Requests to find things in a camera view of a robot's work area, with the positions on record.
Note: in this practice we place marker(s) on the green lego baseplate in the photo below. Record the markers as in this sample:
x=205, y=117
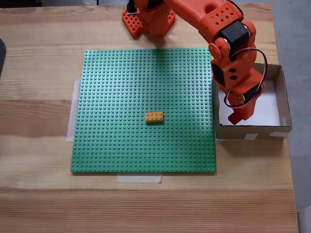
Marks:
x=121, y=109

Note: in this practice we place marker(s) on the black rounded device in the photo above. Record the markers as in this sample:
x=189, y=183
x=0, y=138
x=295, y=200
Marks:
x=2, y=55

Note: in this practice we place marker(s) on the yellow lego block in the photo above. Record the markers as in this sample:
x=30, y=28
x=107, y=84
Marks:
x=154, y=117

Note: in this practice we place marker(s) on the brown cardboard box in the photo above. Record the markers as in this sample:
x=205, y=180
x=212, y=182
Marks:
x=285, y=97

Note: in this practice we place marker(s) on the wide masking tape strip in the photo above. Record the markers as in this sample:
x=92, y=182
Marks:
x=73, y=109

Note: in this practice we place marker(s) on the white paper sheet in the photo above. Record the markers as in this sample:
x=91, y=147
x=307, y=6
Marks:
x=269, y=111

